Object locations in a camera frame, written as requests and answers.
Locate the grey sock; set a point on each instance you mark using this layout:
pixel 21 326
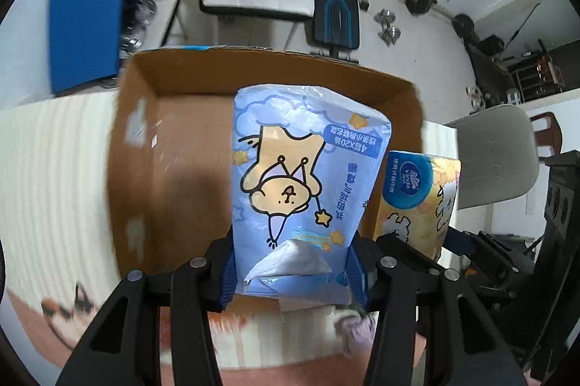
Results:
pixel 356 331

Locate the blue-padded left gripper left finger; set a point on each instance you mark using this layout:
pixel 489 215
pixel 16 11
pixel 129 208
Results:
pixel 121 346

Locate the yellow cartoon tissue pack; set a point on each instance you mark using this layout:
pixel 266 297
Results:
pixel 417 200

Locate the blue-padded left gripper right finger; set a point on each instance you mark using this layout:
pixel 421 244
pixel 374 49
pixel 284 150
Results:
pixel 410 292

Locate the grey shell chair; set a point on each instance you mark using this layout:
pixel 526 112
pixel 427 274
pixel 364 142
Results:
pixel 498 154

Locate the blue cartoon tissue pack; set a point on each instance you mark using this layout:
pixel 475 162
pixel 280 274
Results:
pixel 305 161

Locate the open cardboard milk box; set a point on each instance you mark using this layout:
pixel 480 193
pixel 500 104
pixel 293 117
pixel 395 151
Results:
pixel 170 156

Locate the barbell on floor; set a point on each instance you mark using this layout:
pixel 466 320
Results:
pixel 462 24

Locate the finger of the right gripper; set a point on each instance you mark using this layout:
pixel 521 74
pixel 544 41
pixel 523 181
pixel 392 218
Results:
pixel 459 242
pixel 408 245

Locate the chrome dumbbell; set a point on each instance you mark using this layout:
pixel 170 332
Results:
pixel 385 17
pixel 390 35

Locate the brown wooden chair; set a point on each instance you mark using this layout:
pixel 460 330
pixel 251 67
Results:
pixel 550 136

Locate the black blue weight bench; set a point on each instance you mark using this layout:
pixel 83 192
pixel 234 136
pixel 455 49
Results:
pixel 336 24

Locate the blue folded mat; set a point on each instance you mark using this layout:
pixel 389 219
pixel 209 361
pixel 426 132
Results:
pixel 84 41

